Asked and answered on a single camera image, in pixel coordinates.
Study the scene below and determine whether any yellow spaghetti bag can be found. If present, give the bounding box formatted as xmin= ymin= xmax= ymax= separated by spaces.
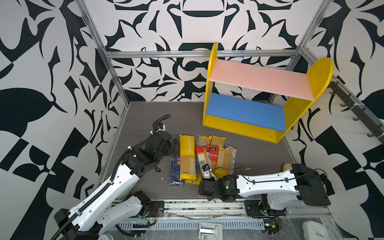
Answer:
xmin=179 ymin=135 xmax=198 ymax=181
xmin=197 ymin=135 xmax=212 ymax=148
xmin=213 ymin=147 xmax=232 ymax=179
xmin=211 ymin=136 xmax=226 ymax=148

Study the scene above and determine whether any black wall hook rail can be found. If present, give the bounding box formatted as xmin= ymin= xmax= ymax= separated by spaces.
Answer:
xmin=329 ymin=80 xmax=384 ymax=145

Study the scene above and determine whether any aluminium cage frame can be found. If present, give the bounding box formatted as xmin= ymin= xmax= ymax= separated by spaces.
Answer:
xmin=74 ymin=0 xmax=384 ymax=187

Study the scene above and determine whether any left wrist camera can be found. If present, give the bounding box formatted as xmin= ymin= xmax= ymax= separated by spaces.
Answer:
xmin=154 ymin=122 xmax=166 ymax=132

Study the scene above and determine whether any small red spaghetti bag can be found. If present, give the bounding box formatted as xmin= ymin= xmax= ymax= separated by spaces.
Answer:
xmin=195 ymin=147 xmax=212 ymax=179

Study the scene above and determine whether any long red spaghetti bag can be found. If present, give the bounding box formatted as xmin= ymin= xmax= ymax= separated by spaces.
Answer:
xmin=205 ymin=145 xmax=220 ymax=170

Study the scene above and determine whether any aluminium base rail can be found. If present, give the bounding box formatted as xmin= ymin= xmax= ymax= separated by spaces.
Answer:
xmin=154 ymin=199 xmax=332 ymax=219

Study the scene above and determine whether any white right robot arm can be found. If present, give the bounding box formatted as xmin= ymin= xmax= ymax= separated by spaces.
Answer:
xmin=199 ymin=164 xmax=331 ymax=218

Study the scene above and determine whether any yellow pink blue shelf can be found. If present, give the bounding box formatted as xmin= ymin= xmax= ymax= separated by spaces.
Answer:
xmin=202 ymin=42 xmax=335 ymax=143

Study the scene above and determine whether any white latch bracket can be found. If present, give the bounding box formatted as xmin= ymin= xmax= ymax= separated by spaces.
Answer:
xmin=198 ymin=222 xmax=223 ymax=240

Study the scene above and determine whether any yellow spaghetti bag back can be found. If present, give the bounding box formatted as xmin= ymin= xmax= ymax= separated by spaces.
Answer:
xmin=211 ymin=136 xmax=226 ymax=148

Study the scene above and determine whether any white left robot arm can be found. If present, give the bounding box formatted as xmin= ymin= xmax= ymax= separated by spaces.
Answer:
xmin=52 ymin=131 xmax=177 ymax=240

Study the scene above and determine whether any white clock right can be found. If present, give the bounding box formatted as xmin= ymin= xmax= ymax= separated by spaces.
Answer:
xmin=302 ymin=221 xmax=330 ymax=240

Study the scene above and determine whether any yellow spaghetti bag front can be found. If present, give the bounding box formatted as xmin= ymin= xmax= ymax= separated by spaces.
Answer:
xmin=213 ymin=147 xmax=232 ymax=179

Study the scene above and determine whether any clear white label spaghetti bag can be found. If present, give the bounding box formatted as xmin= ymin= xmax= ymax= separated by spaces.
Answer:
xmin=225 ymin=145 xmax=238 ymax=175

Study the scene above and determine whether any blue Barilla pasta box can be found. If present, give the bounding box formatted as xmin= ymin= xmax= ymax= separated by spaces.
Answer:
xmin=170 ymin=149 xmax=199 ymax=186

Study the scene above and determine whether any white cable duct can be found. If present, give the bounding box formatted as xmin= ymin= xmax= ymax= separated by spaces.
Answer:
xmin=119 ymin=219 xmax=265 ymax=231

